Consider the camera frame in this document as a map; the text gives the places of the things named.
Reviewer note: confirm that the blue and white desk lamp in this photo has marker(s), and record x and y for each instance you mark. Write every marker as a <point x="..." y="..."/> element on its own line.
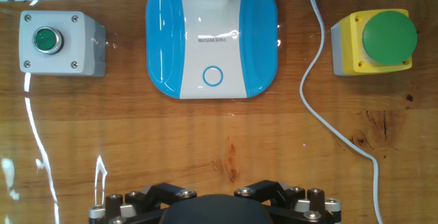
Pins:
<point x="212" y="46"/>

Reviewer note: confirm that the wooden board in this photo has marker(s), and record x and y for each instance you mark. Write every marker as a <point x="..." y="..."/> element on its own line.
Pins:
<point x="171" y="142"/>

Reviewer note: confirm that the yellow box green mushroom button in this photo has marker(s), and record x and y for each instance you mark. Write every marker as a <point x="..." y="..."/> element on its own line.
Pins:
<point x="383" y="39"/>

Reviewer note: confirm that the grey box green push button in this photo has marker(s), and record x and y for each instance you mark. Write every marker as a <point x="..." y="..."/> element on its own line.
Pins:
<point x="68" y="49"/>

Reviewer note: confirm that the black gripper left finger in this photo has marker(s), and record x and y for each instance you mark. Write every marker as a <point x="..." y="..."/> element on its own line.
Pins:
<point x="137" y="200"/>

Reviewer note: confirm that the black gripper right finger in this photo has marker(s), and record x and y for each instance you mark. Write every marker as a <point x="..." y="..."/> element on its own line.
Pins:
<point x="294" y="200"/>

